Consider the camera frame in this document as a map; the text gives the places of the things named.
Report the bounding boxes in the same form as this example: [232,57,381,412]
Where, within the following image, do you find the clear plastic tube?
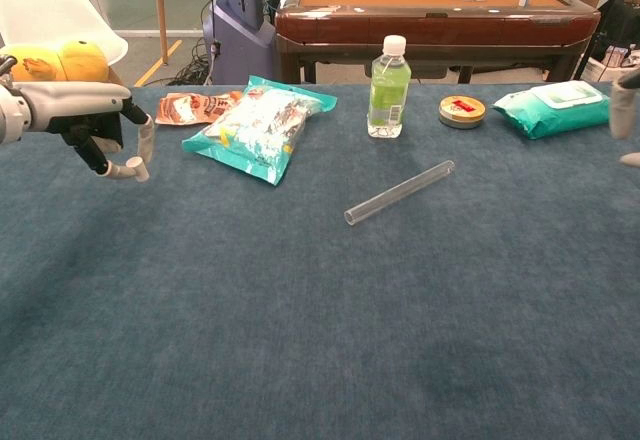
[343,159,456,227]

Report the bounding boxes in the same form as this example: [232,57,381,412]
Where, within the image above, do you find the black floor cable bundle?
[167,37,216,86]

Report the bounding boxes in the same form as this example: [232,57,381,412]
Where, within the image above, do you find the brown mahjong table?
[274,0,602,85]

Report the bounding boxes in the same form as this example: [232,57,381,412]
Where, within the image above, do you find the black tripod stand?
[573,0,632,81]

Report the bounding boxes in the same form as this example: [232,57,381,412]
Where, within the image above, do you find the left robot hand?
[22,82,155,182]

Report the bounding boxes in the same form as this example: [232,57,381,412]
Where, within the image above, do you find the teal clear snack bag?
[181,75,338,187]

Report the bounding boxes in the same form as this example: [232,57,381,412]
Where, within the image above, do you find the teal wet wipes pack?
[491,80,614,141]

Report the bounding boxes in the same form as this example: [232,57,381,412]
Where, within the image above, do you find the yellow plush duck toy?
[0,40,110,84]

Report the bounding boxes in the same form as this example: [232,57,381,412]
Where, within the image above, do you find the green label water bottle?
[367,34,413,140]

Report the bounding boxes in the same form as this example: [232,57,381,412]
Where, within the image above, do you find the blue table mat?
[0,82,640,440]

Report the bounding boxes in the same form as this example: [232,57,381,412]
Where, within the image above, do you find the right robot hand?
[609,67,640,169]

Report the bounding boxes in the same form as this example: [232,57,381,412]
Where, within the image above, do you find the white printed carton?
[583,44,640,83]

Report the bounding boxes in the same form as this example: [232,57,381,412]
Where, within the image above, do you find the blue grey machine base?
[202,0,277,86]

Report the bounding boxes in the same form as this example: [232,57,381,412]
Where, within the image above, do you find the round gold tin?
[438,95,487,130]

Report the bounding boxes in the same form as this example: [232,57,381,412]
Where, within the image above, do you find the brown snack pouch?
[154,90,244,127]

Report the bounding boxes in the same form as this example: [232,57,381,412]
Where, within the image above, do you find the small white cap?
[125,157,150,183]

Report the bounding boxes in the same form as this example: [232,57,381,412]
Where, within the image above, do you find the white chair wooden legs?
[0,0,170,89]

